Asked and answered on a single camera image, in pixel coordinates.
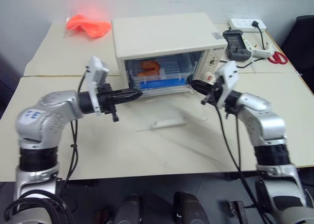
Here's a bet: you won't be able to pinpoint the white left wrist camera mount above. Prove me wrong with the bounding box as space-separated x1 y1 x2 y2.
85 55 110 117

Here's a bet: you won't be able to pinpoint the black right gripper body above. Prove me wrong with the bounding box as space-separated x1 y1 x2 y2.
201 82 223 106

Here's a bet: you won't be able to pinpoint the orange plastic bag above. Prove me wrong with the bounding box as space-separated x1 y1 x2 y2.
63 12 112 40

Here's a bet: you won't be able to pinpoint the orange fried food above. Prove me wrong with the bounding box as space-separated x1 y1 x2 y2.
136 60 162 78

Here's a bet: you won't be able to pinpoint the thick black cable bundle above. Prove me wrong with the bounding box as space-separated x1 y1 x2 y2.
0 177 75 224

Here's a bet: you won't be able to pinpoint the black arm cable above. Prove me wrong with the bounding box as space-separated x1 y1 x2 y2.
61 66 90 188
212 81 273 224

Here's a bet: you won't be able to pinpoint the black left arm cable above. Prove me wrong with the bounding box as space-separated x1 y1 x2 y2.
61 66 90 188

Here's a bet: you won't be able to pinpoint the red scissors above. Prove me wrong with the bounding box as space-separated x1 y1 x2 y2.
267 50 289 65

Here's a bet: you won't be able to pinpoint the white glue gun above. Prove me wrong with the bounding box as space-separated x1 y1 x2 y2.
242 37 275 58

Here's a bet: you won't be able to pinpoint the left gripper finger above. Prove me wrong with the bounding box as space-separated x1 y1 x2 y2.
113 95 142 105
112 88 144 99

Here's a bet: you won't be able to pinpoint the dark rounded shape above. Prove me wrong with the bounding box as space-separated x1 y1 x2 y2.
113 193 142 224
172 191 209 224

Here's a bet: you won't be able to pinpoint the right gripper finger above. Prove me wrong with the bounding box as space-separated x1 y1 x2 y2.
190 84 212 96
190 79 214 90

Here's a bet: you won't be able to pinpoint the grey handheld controller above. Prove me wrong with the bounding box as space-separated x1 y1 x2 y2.
222 29 253 62

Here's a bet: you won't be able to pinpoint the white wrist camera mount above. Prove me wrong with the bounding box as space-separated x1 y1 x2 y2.
85 55 110 117
212 61 240 109

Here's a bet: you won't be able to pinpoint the black plug with cable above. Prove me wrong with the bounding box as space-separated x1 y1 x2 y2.
219 20 268 69

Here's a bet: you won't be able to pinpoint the white toaster oven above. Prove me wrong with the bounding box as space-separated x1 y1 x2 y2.
111 12 228 98

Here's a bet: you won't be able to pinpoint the dark metal bracket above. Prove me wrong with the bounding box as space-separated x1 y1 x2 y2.
227 200 246 224

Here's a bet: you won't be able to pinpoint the white power strip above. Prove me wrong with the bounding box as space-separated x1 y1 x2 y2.
228 18 268 34

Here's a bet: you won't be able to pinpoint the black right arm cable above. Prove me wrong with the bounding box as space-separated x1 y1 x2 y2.
212 81 273 224

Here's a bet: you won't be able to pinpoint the glass toaster oven door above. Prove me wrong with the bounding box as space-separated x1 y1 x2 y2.
122 85 209 133

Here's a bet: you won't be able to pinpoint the black chair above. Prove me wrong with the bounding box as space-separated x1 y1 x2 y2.
280 15 314 73

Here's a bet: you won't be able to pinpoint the white oven knob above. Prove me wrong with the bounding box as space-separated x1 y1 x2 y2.
204 71 218 84

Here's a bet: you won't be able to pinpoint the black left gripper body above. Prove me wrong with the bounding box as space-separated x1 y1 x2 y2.
97 83 120 123

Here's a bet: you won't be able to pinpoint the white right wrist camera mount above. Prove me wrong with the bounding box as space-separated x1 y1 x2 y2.
212 61 240 109

